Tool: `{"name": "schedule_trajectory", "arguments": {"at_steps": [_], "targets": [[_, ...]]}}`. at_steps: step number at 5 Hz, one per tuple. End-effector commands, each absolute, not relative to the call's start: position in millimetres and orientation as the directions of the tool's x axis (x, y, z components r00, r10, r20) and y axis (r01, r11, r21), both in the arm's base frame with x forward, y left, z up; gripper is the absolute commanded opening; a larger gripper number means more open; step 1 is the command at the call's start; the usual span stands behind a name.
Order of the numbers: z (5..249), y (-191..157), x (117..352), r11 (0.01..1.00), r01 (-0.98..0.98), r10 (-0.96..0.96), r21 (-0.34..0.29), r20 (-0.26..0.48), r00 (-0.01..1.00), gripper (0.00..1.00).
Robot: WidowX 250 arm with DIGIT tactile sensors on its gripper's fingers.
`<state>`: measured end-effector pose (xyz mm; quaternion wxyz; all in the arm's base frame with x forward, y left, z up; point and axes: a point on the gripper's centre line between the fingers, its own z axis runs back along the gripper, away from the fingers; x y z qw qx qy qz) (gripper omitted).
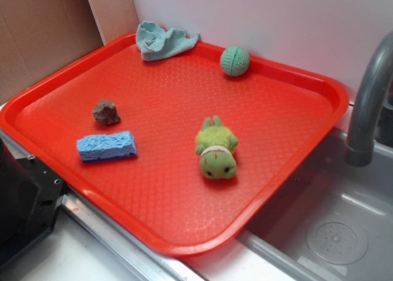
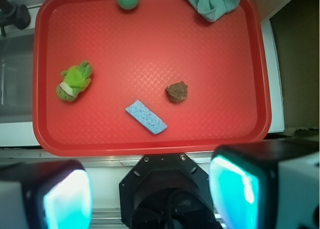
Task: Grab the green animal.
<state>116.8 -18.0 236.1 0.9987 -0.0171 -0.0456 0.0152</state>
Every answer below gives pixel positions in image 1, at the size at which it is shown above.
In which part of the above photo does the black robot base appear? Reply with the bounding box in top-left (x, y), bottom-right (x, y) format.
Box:
top-left (1, 142), bottom-right (64, 269)

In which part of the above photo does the green plush frog toy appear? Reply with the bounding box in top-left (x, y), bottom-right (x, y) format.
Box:
top-left (195, 115), bottom-right (239, 180)

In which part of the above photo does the red plastic tray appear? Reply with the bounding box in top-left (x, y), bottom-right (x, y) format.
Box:
top-left (1, 34), bottom-right (349, 256)

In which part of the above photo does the blue sponge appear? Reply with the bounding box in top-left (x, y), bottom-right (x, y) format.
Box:
top-left (76, 131), bottom-right (138, 163)

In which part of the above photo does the green dimpled ball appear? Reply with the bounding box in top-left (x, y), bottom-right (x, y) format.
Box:
top-left (220, 46), bottom-right (251, 77)

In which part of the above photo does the brown rock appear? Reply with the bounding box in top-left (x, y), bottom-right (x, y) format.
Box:
top-left (92, 99), bottom-right (121, 126)

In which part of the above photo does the light blue cloth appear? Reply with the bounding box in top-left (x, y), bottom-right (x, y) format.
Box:
top-left (136, 21), bottom-right (200, 61)

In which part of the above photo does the grey faucet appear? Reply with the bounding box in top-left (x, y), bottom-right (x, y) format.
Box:
top-left (344, 33), bottom-right (392, 167)

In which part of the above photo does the grey plastic sink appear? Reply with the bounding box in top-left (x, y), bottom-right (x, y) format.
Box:
top-left (184, 126), bottom-right (393, 281)

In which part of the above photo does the brown cardboard panel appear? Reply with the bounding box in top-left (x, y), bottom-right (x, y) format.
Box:
top-left (1, 0), bottom-right (103, 103)

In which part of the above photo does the aluminium rail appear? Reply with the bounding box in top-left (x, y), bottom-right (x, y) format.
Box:
top-left (0, 130), bottom-right (188, 281)

